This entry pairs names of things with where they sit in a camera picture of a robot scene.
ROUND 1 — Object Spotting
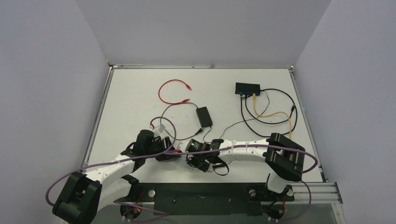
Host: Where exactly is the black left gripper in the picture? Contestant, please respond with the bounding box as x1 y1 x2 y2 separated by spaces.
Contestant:
145 137 181 161

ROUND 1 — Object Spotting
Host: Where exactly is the white square network box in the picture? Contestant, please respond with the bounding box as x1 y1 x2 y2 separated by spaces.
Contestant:
173 158 193 171

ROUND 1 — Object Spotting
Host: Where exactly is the red ethernet cable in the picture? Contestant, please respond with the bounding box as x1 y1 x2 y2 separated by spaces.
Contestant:
158 79 192 105

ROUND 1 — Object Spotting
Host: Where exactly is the short black patch cable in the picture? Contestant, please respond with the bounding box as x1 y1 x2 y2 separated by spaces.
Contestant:
240 94 273 138

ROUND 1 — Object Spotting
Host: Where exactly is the black ribbed network switch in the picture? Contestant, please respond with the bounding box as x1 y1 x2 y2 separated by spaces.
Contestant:
235 82 261 96

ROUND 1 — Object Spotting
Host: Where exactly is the thin black barrel plug cable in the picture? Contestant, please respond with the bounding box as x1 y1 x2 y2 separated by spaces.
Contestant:
210 90 270 176

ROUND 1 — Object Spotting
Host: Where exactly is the orange ethernet cable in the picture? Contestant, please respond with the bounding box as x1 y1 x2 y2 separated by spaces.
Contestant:
252 92 293 140

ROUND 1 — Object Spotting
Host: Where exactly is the black ethernet cable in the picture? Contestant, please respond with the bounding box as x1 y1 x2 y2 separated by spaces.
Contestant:
244 89 298 130

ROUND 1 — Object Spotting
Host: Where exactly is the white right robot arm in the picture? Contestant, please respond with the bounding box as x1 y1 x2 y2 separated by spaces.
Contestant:
177 133 305 199

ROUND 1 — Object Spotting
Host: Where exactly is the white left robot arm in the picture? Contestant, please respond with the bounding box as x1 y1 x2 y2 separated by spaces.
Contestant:
52 129 175 224

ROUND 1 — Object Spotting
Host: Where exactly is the black power brick adapter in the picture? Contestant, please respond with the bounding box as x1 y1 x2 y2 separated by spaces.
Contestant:
196 106 213 128

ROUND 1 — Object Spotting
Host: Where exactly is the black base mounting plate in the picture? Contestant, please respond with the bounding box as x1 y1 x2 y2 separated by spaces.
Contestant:
119 182 295 216

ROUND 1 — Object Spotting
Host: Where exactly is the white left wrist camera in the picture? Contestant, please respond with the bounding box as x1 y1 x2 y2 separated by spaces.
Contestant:
152 124 165 138

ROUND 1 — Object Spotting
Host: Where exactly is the black two-prong power cord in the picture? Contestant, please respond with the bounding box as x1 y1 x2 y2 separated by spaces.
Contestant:
160 102 205 141

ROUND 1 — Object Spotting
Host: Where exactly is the aluminium frame rail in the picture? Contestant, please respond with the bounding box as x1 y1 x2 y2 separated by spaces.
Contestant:
82 65 114 167

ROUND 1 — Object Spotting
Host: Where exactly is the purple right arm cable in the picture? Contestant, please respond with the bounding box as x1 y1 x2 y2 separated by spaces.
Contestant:
164 143 318 222

